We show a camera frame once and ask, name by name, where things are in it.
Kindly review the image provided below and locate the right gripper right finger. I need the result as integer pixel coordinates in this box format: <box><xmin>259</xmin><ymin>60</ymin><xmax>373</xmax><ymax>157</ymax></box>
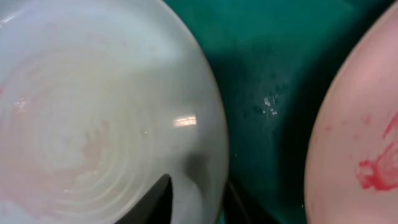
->
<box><xmin>223</xmin><ymin>182</ymin><xmax>279</xmax><ymax>224</ymax></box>

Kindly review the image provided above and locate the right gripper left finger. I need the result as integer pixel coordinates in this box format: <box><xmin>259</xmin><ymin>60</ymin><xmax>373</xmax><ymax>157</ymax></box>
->
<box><xmin>116</xmin><ymin>174</ymin><xmax>173</xmax><ymax>224</ymax></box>

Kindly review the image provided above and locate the light blue plate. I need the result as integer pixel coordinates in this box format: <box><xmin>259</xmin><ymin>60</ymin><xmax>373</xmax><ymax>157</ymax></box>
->
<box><xmin>1</xmin><ymin>0</ymin><xmax>228</xmax><ymax>223</ymax></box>

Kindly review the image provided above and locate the teal plastic tray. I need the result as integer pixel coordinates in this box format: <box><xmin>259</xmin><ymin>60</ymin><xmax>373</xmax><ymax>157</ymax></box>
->
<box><xmin>167</xmin><ymin>0</ymin><xmax>392</xmax><ymax>223</ymax></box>

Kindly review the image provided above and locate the white plate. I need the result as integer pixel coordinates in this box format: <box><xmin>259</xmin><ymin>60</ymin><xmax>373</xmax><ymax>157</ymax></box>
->
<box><xmin>304</xmin><ymin>4</ymin><xmax>397</xmax><ymax>224</ymax></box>

